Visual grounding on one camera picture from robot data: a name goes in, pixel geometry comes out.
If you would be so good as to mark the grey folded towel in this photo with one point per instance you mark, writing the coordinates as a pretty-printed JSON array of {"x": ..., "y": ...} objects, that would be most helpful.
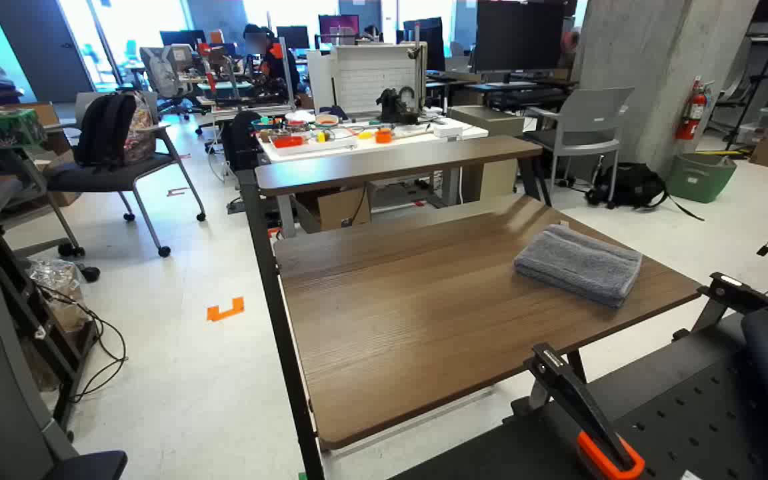
[{"x": 579, "y": 263}]

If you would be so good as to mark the orange plastic block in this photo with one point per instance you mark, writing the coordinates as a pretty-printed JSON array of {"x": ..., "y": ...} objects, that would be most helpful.
[{"x": 289, "y": 140}]

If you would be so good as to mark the black backpack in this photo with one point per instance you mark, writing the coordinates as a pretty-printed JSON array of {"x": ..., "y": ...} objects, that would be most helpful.
[{"x": 105, "y": 129}]

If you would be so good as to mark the red fire extinguisher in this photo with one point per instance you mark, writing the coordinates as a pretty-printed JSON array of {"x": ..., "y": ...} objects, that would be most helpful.
[{"x": 691, "y": 109}]

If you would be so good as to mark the white panel board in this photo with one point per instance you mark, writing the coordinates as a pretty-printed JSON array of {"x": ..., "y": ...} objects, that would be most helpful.
[{"x": 375, "y": 75}]

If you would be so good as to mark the clear plastic bag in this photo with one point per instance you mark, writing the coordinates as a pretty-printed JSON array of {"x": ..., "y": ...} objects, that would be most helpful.
[{"x": 53, "y": 279}]

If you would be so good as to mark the small orange cup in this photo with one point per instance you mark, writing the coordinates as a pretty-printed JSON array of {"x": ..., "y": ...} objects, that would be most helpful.
[{"x": 384, "y": 137}]

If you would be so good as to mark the seated person in orange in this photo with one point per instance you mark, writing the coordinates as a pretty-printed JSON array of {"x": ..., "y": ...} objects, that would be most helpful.
[{"x": 267, "y": 56}]

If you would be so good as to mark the grey swivel chair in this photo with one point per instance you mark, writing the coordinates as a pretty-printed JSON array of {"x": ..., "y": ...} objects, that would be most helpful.
[{"x": 163, "y": 75}]

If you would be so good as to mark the dark computer monitor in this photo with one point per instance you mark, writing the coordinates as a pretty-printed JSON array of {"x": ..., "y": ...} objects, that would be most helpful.
[{"x": 425, "y": 41}]

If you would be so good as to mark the black device on desk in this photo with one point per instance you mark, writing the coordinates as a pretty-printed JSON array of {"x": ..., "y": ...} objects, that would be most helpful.
[{"x": 397, "y": 104}]

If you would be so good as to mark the black bag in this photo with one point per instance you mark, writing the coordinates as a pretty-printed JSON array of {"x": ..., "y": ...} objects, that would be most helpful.
[{"x": 627, "y": 185}]

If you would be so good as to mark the monitor with purple screen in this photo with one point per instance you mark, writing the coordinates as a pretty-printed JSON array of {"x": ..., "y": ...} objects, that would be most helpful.
[{"x": 339, "y": 27}]

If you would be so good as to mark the black metal bar clamp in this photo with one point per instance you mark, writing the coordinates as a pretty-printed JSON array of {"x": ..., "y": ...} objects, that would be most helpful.
[{"x": 728, "y": 293}]

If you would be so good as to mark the grey chair with metal legs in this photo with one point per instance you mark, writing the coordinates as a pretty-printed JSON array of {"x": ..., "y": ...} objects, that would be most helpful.
[{"x": 596, "y": 115}]

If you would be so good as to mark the black perforated mounting board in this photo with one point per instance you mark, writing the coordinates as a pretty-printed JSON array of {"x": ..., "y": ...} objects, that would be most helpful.
[{"x": 679, "y": 427}]

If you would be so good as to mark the black metal rack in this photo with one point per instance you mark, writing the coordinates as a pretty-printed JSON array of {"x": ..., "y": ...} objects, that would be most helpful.
[{"x": 12, "y": 268}]

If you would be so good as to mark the white tray with small items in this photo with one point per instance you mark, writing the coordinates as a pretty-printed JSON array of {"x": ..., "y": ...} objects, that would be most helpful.
[{"x": 419, "y": 135}]

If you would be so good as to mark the green basket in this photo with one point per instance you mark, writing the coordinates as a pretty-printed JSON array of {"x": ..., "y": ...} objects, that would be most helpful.
[{"x": 699, "y": 177}]

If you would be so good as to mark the black metal table frame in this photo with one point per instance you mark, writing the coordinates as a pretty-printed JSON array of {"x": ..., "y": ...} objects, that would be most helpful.
[{"x": 271, "y": 268}]

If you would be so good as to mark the wooden desk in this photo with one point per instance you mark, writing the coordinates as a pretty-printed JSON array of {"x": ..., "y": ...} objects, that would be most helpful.
[{"x": 384, "y": 161}]

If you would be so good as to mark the large black screen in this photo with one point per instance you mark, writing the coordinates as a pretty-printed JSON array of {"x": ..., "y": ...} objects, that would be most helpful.
[{"x": 517, "y": 32}]

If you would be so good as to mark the black rolling chair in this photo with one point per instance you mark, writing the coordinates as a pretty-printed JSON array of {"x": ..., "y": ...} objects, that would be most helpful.
[{"x": 105, "y": 177}]

